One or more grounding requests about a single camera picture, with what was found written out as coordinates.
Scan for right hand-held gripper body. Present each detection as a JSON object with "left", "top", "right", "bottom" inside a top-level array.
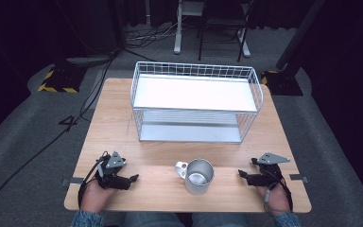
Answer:
[{"left": 247, "top": 151, "right": 291, "bottom": 187}]

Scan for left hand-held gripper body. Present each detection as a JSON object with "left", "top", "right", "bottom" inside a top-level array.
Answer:
[{"left": 94, "top": 150, "right": 131, "bottom": 191}]

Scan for person's left hand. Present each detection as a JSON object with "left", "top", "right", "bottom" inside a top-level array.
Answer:
[{"left": 80, "top": 179, "right": 118, "bottom": 215}]

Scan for person's right hand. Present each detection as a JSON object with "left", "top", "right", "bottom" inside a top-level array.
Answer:
[{"left": 254, "top": 183, "right": 293, "bottom": 218}]

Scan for grey tape strip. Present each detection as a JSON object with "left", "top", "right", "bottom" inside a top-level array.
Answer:
[
  {"left": 288, "top": 173, "right": 310, "bottom": 183},
  {"left": 60, "top": 177, "right": 85, "bottom": 186}
]

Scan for silver metal cup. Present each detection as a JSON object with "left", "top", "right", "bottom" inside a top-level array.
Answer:
[{"left": 174, "top": 158, "right": 216, "bottom": 195}]

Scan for person's legs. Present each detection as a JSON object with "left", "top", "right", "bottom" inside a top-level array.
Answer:
[{"left": 124, "top": 211, "right": 251, "bottom": 227}]

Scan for black striped stand base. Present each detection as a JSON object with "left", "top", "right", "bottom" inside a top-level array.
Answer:
[
  {"left": 37, "top": 62, "right": 89, "bottom": 95},
  {"left": 260, "top": 69, "right": 304, "bottom": 96}
]

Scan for black slanted pole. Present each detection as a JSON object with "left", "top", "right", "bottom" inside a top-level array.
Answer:
[{"left": 275, "top": 0, "right": 328, "bottom": 71}]

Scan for black metal chair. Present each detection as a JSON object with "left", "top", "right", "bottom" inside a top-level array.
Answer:
[{"left": 198, "top": 0, "right": 255, "bottom": 63}]

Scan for right hand-held gripper cable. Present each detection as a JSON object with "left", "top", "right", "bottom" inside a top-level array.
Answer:
[{"left": 263, "top": 168, "right": 295, "bottom": 213}]

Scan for hand-held gripper cable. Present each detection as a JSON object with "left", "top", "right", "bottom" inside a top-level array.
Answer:
[
  {"left": 77, "top": 151, "right": 112, "bottom": 210},
  {"left": 263, "top": 168, "right": 295, "bottom": 213}
]

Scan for left hand-held gripper cable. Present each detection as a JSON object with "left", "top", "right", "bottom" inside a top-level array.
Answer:
[{"left": 77, "top": 151, "right": 112, "bottom": 210}]

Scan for long black floor cable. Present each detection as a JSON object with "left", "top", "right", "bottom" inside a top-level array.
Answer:
[{"left": 0, "top": 50, "right": 121, "bottom": 219}]

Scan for white wire shelf rack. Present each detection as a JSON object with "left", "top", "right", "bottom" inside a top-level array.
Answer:
[{"left": 130, "top": 61, "right": 265, "bottom": 145}]

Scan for bundle of floor cables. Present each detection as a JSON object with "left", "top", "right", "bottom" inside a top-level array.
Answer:
[{"left": 125, "top": 22, "right": 179, "bottom": 44}]

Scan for white desk frame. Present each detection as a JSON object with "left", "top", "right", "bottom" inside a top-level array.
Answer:
[{"left": 173, "top": 0, "right": 251, "bottom": 59}]

